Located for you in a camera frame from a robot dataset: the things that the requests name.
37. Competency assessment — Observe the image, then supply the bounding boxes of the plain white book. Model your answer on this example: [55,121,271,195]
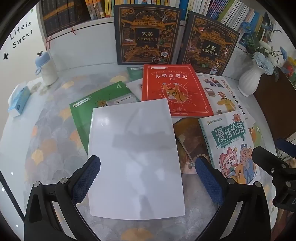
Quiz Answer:
[87,98,186,219]

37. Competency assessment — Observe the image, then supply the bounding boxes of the colourful jar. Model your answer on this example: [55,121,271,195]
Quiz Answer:
[281,58,296,79]

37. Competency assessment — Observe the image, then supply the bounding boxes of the red donkey book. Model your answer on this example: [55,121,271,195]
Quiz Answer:
[141,64,214,118]

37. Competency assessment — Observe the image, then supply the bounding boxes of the blue tissue pack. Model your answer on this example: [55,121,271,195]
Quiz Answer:
[8,85,31,117]

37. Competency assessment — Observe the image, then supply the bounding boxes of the row of colourful shelf books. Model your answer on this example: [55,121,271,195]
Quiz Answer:
[84,0,272,42]

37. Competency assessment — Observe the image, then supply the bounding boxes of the teal cartoon book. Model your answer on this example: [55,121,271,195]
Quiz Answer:
[198,111,260,186]

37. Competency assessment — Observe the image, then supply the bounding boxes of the white bottle with blue lid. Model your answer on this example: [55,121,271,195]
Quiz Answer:
[35,51,58,86]

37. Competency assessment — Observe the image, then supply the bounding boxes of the brown wooden cabinet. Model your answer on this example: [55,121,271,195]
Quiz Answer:
[253,67,296,149]

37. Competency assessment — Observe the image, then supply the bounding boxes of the white ribbed vase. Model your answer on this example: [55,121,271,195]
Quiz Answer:
[238,61,265,97]

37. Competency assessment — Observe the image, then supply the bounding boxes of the blue and white artificial flowers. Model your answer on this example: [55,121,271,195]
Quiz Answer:
[240,22,289,76]

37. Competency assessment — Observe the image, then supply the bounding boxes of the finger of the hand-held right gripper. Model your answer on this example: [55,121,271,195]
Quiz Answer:
[276,138,296,151]
[252,146,296,194]

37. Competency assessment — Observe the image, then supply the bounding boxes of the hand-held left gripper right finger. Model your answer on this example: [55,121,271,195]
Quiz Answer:
[195,156,271,241]

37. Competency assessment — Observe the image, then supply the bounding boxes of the white illustrated paperback book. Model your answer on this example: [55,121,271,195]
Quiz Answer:
[125,77,145,102]

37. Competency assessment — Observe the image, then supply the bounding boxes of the black lettering wall decal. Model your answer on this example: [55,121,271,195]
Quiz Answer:
[9,22,34,49]

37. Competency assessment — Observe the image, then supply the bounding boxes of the green book with girl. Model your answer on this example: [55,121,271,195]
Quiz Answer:
[126,66,145,81]

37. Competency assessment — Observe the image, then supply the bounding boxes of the light green picture book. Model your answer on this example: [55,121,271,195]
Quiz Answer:
[248,124,263,144]

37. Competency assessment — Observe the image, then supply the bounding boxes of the brown illustrated book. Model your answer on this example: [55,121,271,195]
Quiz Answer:
[173,117,212,175]

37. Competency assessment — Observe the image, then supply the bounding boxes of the large green book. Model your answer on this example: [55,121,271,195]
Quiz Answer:
[69,81,139,156]

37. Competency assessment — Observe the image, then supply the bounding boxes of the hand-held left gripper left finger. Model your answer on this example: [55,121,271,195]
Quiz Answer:
[24,155,101,241]

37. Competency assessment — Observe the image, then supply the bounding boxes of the dark ornate encyclopedia book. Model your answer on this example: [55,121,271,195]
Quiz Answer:
[178,10,240,77]
[113,5,182,66]

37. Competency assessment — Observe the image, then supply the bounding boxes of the row of dark hardcover volumes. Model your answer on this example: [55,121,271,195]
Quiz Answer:
[38,0,90,37]

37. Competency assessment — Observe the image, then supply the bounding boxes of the white book with cartoon figures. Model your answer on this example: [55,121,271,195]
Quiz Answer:
[196,72,257,127]

